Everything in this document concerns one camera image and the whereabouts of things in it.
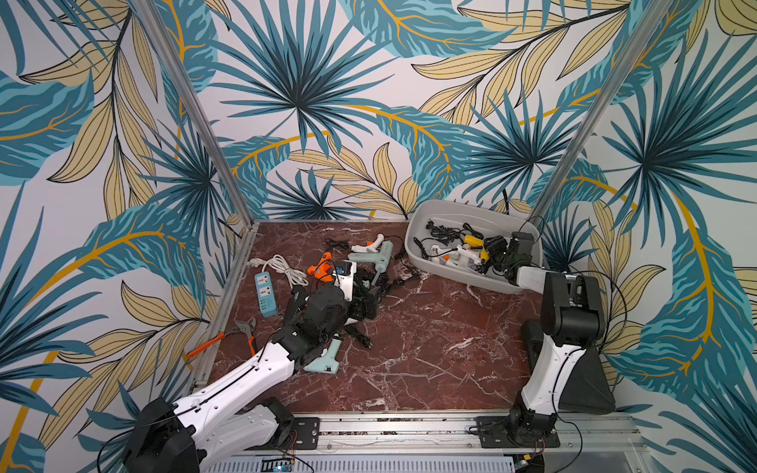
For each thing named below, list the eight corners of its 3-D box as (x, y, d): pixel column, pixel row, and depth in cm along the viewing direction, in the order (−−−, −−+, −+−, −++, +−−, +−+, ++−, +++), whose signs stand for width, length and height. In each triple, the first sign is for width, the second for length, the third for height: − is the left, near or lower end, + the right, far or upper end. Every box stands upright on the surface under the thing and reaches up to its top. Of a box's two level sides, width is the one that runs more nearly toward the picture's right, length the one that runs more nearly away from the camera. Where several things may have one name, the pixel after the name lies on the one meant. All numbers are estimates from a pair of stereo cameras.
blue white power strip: (264, 320, 93) (262, 316, 92) (256, 277, 103) (254, 273, 101) (279, 315, 95) (277, 311, 93) (269, 273, 105) (267, 269, 103)
